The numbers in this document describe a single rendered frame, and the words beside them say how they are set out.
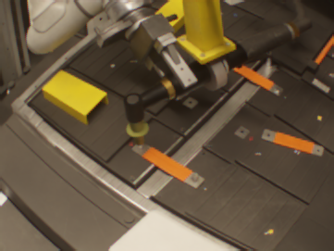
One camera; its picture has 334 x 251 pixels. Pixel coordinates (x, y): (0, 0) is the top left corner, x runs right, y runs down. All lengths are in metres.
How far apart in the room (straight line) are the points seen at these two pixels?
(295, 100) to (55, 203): 0.57
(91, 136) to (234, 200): 0.32
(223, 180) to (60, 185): 0.31
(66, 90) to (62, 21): 0.18
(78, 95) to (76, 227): 0.38
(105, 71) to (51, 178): 0.38
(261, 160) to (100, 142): 0.31
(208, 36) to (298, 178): 0.32
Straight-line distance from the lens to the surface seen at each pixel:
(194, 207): 1.10
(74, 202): 1.02
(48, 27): 1.22
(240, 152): 1.19
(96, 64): 1.38
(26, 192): 1.06
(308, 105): 1.27
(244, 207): 1.10
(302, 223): 1.07
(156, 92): 1.12
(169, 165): 1.17
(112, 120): 1.25
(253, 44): 1.21
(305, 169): 1.15
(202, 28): 1.06
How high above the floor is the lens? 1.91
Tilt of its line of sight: 49 degrees down
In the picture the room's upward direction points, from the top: 7 degrees counter-clockwise
